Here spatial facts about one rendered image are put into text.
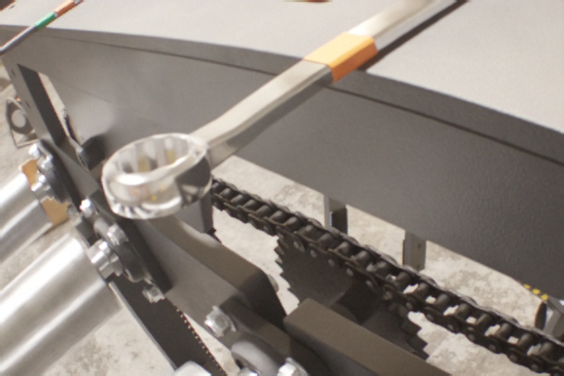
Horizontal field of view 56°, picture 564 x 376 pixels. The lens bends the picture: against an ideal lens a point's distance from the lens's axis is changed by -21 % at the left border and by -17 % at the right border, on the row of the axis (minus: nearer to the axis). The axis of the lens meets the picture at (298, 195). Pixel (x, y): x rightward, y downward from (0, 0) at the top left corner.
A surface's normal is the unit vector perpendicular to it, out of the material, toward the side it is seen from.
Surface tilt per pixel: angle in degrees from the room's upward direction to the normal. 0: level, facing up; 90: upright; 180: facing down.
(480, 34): 0
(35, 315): 53
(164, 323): 90
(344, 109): 90
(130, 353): 0
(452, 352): 0
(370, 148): 90
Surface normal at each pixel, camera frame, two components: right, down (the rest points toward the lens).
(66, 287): 0.34, -0.22
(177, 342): 0.65, 0.29
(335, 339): -0.29, -0.76
